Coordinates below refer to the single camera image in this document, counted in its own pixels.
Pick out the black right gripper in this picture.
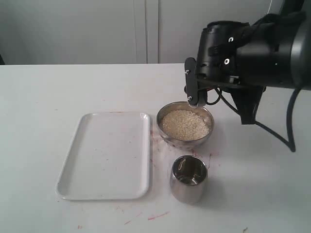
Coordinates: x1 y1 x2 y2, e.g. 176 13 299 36
184 21 250 107

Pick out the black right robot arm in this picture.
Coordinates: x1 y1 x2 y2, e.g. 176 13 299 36
184 0 311 125

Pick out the steel bowl of rice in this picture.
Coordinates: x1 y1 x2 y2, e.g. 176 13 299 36
156 101 214 150

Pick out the stainless steel cup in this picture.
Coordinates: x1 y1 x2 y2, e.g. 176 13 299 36
170 155 208 204

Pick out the white rectangular plastic tray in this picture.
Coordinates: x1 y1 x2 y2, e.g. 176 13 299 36
56 112 152 201

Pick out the white cabinet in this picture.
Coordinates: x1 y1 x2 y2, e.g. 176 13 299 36
0 0 295 65

